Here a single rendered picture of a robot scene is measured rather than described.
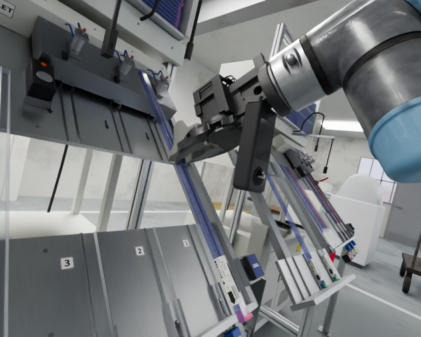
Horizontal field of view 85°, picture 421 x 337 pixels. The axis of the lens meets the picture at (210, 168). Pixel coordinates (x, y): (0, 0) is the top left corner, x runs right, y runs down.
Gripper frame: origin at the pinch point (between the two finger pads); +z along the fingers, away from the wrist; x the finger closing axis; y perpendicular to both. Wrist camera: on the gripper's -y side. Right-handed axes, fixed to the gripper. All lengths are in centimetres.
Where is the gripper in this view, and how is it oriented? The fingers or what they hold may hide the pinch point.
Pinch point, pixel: (178, 161)
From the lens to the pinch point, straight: 40.4
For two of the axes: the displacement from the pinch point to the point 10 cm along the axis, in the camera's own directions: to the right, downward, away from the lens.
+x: -6.3, -1.3, -7.7
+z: -7.5, 3.6, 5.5
